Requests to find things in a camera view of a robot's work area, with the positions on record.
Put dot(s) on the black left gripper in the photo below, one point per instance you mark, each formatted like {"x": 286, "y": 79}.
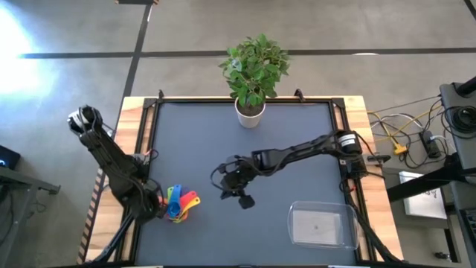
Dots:
{"x": 148, "y": 204}

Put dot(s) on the black device with blue light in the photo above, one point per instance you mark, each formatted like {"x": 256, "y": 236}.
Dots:
{"x": 9, "y": 156}

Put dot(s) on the black stand beam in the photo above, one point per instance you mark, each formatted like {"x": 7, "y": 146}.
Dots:
{"x": 416, "y": 186}

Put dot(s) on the black frame clamp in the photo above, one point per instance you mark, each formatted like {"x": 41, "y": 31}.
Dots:
{"x": 299, "y": 95}
{"x": 160, "y": 95}

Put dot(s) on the green leafy plant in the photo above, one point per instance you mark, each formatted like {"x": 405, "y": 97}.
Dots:
{"x": 253, "y": 70}

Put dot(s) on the yellow measuring cup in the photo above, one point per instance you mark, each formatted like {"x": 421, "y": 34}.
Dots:
{"x": 191, "y": 204}

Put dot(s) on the small black floor object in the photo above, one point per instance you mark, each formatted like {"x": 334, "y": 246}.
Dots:
{"x": 442, "y": 255}

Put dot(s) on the grey metal stand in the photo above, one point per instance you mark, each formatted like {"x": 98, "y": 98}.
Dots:
{"x": 22, "y": 178}

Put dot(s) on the black power strip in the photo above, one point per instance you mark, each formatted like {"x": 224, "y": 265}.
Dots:
{"x": 430, "y": 145}

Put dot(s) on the white board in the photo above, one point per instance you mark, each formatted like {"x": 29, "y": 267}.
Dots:
{"x": 424, "y": 203}

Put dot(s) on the red measuring cup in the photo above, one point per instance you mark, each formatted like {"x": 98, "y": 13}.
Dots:
{"x": 189, "y": 197}

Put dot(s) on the green measuring cup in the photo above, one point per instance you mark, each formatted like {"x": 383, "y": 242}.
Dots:
{"x": 170, "y": 193}

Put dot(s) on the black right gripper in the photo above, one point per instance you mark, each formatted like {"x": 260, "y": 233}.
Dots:
{"x": 238, "y": 175}

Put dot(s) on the clear plastic basket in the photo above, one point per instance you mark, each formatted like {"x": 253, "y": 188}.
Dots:
{"x": 316, "y": 227}

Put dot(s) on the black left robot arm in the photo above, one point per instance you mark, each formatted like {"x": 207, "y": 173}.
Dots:
{"x": 108, "y": 156}

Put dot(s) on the black frame leg strut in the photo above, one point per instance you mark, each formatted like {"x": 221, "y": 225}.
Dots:
{"x": 115, "y": 242}
{"x": 372, "y": 234}

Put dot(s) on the grey table mat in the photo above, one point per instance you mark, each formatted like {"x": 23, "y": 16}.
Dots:
{"x": 208, "y": 130}

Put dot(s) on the white plant pot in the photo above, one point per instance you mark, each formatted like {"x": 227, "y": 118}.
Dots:
{"x": 250, "y": 121}

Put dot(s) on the grey equipment cart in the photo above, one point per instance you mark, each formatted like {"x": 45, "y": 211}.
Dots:
{"x": 451, "y": 98}

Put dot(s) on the blue measuring cup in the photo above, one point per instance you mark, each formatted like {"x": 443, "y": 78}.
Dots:
{"x": 175, "y": 197}

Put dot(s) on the striped hazard tape strip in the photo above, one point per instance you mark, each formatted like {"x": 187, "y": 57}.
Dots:
{"x": 91, "y": 223}

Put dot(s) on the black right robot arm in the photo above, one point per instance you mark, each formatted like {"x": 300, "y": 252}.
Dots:
{"x": 297, "y": 150}

